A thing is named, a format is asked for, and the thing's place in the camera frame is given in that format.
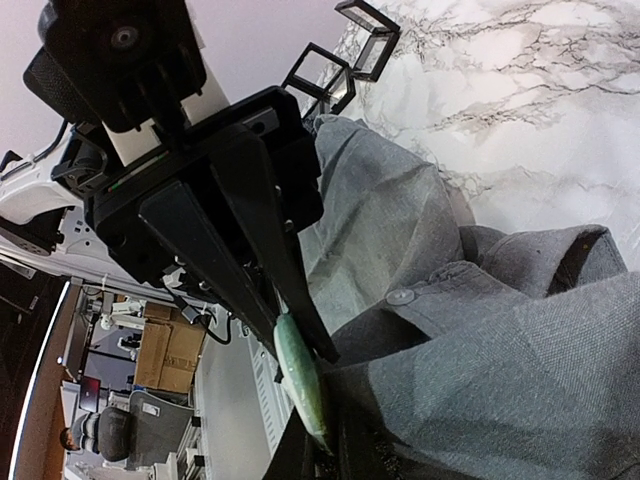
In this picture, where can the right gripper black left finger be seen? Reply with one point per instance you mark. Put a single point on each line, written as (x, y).
(294, 456)

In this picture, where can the grey button-up shirt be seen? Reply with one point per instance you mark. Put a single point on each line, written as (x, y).
(476, 354)

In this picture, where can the black frame display box pair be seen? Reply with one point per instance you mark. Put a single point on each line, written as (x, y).
(321, 82)

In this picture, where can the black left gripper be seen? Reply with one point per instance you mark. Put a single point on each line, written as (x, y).
(228, 197)

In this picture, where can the grey office chair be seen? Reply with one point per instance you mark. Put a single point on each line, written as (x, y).
(146, 434)

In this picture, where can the seated person in background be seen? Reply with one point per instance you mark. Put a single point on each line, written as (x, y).
(82, 434)

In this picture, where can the cardboard box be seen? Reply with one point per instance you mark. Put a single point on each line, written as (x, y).
(169, 351)

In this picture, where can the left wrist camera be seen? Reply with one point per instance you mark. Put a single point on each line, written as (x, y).
(134, 68)

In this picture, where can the round green orange badge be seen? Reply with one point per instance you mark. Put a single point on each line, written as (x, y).
(302, 381)

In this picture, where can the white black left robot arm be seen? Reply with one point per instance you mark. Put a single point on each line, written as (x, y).
(22, 199)

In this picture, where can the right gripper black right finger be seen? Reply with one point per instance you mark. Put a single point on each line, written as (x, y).
(361, 454)

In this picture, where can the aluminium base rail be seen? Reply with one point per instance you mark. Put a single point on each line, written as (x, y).
(244, 411)

